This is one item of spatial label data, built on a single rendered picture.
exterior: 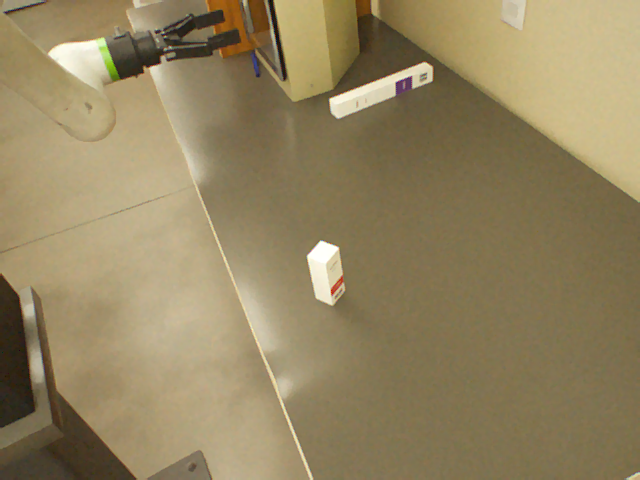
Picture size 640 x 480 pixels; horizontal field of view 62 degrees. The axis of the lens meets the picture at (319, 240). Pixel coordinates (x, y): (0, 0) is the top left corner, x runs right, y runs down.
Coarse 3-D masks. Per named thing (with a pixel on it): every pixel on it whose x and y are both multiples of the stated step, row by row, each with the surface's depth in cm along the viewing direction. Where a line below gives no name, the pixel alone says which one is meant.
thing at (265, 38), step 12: (252, 0) 131; (264, 0) 120; (252, 12) 135; (264, 12) 123; (264, 24) 128; (252, 36) 146; (264, 36) 132; (276, 36) 123; (264, 48) 137; (276, 48) 125; (276, 60) 129; (276, 72) 134
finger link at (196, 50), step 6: (168, 48) 114; (174, 48) 113; (180, 48) 113; (186, 48) 113; (192, 48) 113; (198, 48) 113; (180, 54) 114; (186, 54) 114; (192, 54) 114; (198, 54) 114; (204, 54) 114; (210, 54) 114; (168, 60) 115; (174, 60) 115
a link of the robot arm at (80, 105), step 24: (0, 24) 84; (0, 48) 85; (24, 48) 89; (0, 72) 89; (24, 72) 91; (48, 72) 94; (24, 96) 96; (48, 96) 97; (72, 96) 100; (96, 96) 106; (72, 120) 103; (96, 120) 106
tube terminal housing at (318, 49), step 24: (288, 0) 118; (312, 0) 120; (336, 0) 128; (288, 24) 121; (312, 24) 123; (336, 24) 130; (288, 48) 125; (312, 48) 127; (336, 48) 133; (288, 72) 128; (312, 72) 131; (336, 72) 136
